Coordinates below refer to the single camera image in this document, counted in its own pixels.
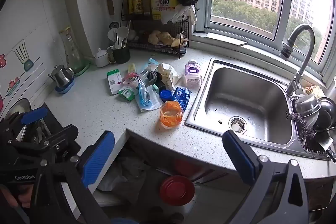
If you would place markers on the person's left hand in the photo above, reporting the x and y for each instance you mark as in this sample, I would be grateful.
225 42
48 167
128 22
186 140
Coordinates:
14 195

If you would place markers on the blue item in clear wrapper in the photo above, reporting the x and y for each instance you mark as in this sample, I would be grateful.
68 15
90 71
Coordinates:
143 94

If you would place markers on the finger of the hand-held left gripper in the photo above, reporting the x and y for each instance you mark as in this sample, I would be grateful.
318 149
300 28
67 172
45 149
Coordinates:
34 116
64 134

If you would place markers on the black round lid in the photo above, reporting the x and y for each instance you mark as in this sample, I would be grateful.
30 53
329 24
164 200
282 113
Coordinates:
183 50

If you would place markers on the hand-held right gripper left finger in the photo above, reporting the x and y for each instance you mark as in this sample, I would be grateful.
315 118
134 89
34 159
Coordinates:
99 158

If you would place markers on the grey plastic bag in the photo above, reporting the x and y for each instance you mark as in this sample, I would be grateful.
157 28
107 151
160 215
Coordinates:
123 176

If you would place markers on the steel cleaver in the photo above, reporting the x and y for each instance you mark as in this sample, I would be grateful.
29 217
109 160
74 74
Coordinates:
326 146

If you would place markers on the steel wok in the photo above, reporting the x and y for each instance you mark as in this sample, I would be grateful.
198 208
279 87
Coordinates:
18 107

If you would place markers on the white crumpled plastic bag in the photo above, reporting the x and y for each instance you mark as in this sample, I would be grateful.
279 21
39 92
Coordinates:
169 74

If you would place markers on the black box with mint edge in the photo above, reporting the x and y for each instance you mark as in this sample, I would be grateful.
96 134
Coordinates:
160 87

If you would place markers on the white plastic spoons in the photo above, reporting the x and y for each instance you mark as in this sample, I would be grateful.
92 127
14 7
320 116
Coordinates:
122 33

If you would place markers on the blue round jar lid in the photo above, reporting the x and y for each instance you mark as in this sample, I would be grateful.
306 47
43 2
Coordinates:
166 95

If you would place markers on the steel teapot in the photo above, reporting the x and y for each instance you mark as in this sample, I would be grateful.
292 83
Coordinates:
61 77

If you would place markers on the yellow bristle brush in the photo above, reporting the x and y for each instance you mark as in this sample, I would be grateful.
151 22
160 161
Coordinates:
132 67

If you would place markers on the orange plastic cup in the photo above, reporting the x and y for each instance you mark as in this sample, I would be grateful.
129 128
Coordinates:
170 115

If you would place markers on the yellow cloth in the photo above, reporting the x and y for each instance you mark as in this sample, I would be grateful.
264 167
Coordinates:
315 90

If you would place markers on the sink drain strainer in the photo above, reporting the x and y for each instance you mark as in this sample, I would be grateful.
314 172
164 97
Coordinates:
238 124

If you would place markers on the pink plastic wrapper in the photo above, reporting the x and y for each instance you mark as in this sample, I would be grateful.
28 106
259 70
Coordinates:
130 79

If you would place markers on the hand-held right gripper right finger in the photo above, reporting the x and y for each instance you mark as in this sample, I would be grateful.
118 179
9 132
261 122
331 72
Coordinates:
241 158

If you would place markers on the green and white card pack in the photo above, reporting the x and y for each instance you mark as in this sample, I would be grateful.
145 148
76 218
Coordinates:
127 93

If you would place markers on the stainless steel sink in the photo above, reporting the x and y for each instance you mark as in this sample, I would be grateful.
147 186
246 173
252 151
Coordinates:
246 98

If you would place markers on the steel bowl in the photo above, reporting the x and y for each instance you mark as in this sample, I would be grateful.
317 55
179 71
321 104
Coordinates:
307 106

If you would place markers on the white and green medicine box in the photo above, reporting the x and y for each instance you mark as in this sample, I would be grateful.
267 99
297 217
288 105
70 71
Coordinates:
114 81

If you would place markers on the white paper towel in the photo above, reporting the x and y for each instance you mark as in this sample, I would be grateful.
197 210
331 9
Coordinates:
151 106

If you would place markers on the garlic bulb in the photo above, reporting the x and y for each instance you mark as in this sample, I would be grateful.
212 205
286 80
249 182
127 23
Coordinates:
132 34

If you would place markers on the white lidded ceramic pot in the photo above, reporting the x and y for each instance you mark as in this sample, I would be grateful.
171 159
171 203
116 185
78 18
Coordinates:
101 57

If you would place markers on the white plastic bags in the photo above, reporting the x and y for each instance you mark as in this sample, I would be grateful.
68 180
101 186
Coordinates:
178 14

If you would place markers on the red plastic lid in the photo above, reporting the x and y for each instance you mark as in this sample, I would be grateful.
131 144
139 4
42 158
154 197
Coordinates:
177 190

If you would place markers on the dark steel pot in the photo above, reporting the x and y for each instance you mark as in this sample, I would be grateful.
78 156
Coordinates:
325 113

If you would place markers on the grey knitted cloth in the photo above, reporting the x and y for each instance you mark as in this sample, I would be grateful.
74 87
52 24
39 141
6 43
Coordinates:
153 77

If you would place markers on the grey gooseneck faucet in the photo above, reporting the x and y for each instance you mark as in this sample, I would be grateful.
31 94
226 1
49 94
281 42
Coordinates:
302 61

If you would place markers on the blue foil packet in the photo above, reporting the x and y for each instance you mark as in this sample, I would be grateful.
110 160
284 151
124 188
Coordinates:
182 96

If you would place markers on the purple label juice bottle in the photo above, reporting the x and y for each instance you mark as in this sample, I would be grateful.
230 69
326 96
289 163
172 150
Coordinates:
193 75

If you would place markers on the ginger roots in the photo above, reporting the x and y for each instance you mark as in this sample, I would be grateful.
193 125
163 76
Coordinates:
165 37

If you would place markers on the blue coaster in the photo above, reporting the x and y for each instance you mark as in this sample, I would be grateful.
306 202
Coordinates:
65 88

